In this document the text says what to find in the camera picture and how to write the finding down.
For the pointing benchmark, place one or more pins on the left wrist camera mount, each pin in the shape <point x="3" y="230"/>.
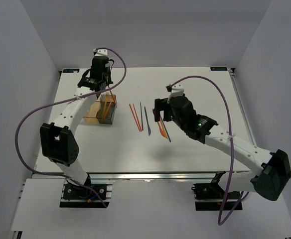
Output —
<point x="100" y="52"/>

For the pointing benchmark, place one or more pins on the red-orange fork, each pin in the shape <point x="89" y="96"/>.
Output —
<point x="112" y="97"/>

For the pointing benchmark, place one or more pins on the orange plastic container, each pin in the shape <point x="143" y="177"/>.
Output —
<point x="91" y="115"/>

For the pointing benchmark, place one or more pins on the red chopstick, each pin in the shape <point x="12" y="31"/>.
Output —
<point x="138" y="117"/>
<point x="132" y="111"/>

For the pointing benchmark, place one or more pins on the red-orange knife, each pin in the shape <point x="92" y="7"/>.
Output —
<point x="160" y="126"/>

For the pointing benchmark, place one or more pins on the right blue corner label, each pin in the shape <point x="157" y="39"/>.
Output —
<point x="218" y="69"/>

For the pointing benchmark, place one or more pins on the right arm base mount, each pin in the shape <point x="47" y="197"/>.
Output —
<point x="209" y="196"/>

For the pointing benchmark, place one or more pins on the dark grey plastic container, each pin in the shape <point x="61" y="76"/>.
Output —
<point x="110" y="117"/>

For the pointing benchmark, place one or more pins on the dark teal chopstick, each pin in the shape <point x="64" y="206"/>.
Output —
<point x="142" y="122"/>

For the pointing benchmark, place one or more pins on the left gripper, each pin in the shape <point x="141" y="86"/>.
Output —
<point x="109" y="81"/>

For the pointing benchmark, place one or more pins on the left blue corner label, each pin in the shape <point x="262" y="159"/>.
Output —
<point x="70" y="70"/>

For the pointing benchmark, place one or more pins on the blue plastic knife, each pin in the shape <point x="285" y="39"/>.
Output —
<point x="147" y="122"/>

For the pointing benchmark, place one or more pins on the orange knife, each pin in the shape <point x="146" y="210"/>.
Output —
<point x="164" y="135"/>

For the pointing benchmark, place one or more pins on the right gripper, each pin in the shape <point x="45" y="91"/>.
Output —
<point x="161" y="105"/>

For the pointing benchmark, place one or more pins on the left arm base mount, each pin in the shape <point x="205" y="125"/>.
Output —
<point x="74" y="196"/>

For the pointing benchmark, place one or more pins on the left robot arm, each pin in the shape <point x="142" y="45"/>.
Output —
<point x="58" y="143"/>

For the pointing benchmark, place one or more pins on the blue-grey chopstick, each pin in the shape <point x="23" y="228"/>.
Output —
<point x="166" y="132"/>

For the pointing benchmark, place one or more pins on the orange fork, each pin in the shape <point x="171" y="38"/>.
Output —
<point x="107" y="103"/>

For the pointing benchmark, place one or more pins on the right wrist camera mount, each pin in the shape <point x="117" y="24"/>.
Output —
<point x="175" y="91"/>

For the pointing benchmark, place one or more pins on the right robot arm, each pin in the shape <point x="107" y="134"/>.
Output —
<point x="268" y="172"/>

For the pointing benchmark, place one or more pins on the blue corner label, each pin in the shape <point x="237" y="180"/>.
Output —
<point x="218" y="69"/>
<point x="70" y="70"/>

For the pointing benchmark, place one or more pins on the aluminium table rail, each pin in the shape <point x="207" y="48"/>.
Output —
<point x="153" y="176"/>

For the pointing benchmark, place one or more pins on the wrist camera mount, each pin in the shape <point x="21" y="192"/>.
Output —
<point x="175" y="91"/>
<point x="100" y="52"/>

